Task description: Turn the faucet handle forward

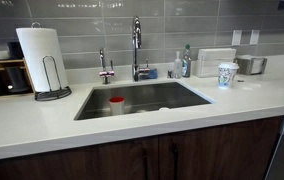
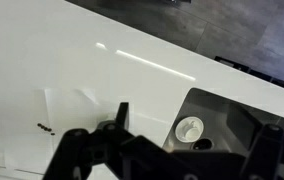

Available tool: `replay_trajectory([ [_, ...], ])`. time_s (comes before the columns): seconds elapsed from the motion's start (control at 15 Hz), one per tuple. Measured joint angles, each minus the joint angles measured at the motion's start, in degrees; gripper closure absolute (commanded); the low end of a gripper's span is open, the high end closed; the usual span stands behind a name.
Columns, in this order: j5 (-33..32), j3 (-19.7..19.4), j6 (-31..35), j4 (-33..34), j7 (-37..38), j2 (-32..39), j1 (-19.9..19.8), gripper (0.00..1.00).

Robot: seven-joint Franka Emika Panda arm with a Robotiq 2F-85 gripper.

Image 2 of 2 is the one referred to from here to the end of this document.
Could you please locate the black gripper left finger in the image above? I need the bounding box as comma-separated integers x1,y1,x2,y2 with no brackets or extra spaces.
41,101,137,180

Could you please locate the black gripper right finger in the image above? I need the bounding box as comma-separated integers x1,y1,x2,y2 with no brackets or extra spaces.
240,123,284,180

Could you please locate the stainless steel sink basin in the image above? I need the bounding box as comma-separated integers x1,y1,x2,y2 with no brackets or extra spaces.
161,87,284,180

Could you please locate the small white cup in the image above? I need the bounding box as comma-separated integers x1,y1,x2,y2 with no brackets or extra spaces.
174,115,205,143

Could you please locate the small dark beads string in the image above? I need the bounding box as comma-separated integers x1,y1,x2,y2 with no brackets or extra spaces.
36,122,57,136

